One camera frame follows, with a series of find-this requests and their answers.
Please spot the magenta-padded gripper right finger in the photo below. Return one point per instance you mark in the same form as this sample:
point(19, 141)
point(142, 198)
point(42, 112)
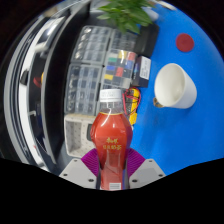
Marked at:
point(146, 172)

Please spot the black speaker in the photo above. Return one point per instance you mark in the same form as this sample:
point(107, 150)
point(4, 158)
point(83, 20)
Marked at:
point(89, 131)

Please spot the flat round red coaster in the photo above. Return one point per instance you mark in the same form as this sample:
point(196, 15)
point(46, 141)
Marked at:
point(185, 42)

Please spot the green potted plant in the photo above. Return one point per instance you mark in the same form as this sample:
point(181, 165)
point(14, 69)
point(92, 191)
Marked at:
point(126, 15)

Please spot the white mug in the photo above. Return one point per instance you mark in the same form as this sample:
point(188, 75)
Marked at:
point(173, 86)

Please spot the plain black flat box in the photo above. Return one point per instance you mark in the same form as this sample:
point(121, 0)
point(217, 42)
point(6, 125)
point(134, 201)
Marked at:
point(149, 40)

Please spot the clear box of colourful parts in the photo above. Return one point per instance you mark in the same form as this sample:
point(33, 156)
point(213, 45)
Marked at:
point(117, 70)

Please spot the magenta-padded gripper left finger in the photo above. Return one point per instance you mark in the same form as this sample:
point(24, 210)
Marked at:
point(78, 173)

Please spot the grey drawer cabinet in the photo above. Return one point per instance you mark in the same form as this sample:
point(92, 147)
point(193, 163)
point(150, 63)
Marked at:
point(91, 45)
point(83, 88)
point(123, 40)

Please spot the black wall shelf unit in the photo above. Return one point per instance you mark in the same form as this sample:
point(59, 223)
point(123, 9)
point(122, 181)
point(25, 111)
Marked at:
point(56, 66)

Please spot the white pegboard tray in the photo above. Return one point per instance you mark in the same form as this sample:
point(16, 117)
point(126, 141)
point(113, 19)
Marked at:
point(75, 133)

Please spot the black box with white label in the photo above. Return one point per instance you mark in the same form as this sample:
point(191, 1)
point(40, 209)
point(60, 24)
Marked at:
point(141, 71)

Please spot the red drink bottle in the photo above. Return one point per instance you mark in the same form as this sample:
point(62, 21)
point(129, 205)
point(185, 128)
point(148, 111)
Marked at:
point(111, 143)

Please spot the yellow multimeter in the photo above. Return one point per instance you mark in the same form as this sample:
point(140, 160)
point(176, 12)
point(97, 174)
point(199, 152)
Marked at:
point(133, 106)

